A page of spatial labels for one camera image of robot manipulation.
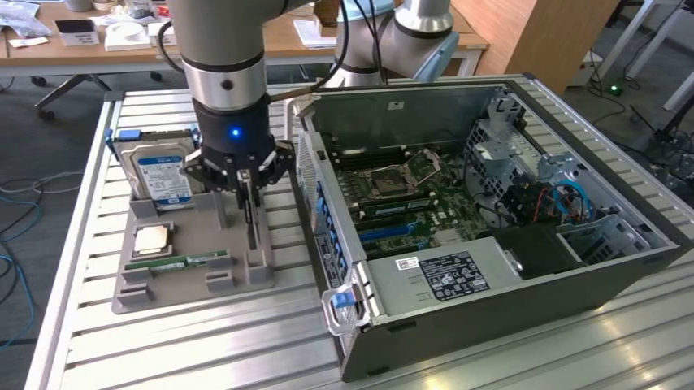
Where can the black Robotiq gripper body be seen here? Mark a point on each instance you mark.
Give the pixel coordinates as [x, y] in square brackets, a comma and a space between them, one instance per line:
[232, 122]

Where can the black Nvidia graphics card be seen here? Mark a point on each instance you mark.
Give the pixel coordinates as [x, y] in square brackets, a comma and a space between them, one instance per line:
[252, 227]

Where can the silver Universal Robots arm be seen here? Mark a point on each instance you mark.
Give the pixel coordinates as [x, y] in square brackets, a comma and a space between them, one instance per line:
[222, 40]

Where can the silver hard disk blue caddy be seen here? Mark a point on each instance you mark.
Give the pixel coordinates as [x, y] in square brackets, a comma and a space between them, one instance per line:
[158, 174]

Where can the grey plastic parts rack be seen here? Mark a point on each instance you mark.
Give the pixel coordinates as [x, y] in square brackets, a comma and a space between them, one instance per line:
[200, 243]

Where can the wooden desk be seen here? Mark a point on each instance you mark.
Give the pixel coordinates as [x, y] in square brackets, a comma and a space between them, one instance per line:
[54, 57]
[292, 55]

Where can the silver CPU chip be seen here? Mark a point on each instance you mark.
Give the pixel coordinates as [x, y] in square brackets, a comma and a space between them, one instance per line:
[150, 240]

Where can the CPU socket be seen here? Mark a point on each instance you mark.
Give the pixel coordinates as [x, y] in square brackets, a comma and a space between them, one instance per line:
[387, 180]

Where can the green RAM stick white label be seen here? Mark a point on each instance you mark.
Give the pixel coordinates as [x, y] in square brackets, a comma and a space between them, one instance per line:
[174, 262]

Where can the small white box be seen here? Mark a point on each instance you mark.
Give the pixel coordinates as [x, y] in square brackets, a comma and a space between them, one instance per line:
[160, 36]

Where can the white paper stack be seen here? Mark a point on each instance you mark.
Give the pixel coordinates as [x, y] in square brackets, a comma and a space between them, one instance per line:
[311, 36]

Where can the metal socket cover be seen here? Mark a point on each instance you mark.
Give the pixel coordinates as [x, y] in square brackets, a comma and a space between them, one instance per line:
[423, 166]

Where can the white box with tape roll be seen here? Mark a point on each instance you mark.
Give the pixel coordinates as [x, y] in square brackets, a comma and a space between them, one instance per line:
[127, 38]

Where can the brown cardboard box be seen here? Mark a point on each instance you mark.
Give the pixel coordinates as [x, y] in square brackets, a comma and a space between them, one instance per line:
[324, 12]

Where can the dark packet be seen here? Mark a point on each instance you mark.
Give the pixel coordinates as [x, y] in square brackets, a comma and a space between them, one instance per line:
[138, 10]

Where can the white box black top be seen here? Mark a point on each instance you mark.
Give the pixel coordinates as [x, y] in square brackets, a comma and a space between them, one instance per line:
[76, 34]

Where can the silver chipset heatsink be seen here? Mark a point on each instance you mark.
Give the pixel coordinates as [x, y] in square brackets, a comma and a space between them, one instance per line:
[451, 237]

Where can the beige tape roll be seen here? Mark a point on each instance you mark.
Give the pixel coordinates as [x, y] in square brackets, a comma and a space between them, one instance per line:
[102, 5]

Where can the grey power supply unit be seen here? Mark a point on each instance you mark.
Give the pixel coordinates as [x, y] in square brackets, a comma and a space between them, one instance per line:
[401, 284]

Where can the grey cup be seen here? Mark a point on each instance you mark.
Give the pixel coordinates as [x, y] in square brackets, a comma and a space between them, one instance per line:
[79, 5]

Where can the white red label card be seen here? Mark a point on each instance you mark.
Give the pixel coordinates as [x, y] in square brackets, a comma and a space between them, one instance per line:
[27, 42]

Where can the clear plastic bag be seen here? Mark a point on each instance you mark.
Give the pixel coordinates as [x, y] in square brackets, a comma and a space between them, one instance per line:
[21, 20]

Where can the wooden cabinet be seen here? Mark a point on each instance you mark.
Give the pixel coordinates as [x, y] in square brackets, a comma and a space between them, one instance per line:
[542, 40]

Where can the dark grey open PC case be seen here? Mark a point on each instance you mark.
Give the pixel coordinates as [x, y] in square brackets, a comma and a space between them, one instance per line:
[487, 337]

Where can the white floor unit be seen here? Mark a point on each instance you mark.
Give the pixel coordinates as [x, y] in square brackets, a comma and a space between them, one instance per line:
[591, 69]

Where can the small silver disk bay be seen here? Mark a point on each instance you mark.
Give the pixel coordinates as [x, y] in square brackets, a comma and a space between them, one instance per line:
[607, 239]

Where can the white desk frame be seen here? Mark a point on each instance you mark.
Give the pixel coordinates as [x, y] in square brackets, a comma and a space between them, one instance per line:
[682, 89]

